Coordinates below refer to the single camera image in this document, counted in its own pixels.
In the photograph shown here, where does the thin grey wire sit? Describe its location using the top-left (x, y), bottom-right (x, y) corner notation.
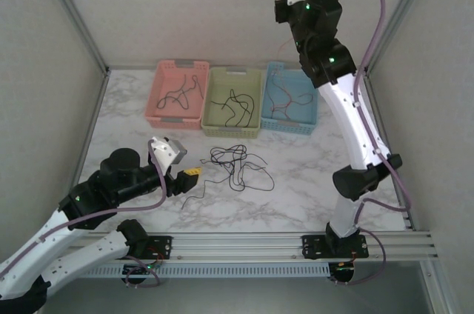
top-left (182, 158), bottom-right (219, 212)

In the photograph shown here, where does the thin blue wire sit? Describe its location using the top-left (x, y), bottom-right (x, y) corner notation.
top-left (179, 75), bottom-right (206, 111)

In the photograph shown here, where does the thin dark red wire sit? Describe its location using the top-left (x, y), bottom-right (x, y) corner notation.
top-left (268, 69), bottom-right (297, 121)

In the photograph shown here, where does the green plastic basket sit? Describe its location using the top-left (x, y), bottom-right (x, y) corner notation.
top-left (201, 66), bottom-right (263, 140)

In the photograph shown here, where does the pink plastic basket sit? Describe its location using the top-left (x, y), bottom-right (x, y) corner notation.
top-left (144, 59), bottom-right (211, 130)

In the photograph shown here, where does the black controller board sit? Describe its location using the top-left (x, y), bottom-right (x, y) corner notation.
top-left (121, 262), bottom-right (158, 280)
top-left (329, 261), bottom-right (357, 284)

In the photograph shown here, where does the blue plastic basket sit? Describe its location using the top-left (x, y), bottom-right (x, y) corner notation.
top-left (260, 61), bottom-right (320, 137)

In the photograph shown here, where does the aluminium table side rail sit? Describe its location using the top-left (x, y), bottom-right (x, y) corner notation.
top-left (61, 69), bottom-right (111, 236)
top-left (362, 69), bottom-right (415, 233)

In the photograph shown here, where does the aluminium frame post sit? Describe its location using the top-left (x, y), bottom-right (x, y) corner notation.
top-left (364, 0), bottom-right (438, 76)
top-left (42, 0), bottom-right (111, 75)

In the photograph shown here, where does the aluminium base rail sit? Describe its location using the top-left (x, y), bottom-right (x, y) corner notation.
top-left (39, 230), bottom-right (440, 261)

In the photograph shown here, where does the grey slotted cable duct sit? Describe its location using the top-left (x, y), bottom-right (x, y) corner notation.
top-left (79, 262), bottom-right (331, 278)

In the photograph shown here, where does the aluminium frame leg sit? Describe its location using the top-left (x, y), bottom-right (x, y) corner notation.
top-left (420, 260), bottom-right (451, 314)

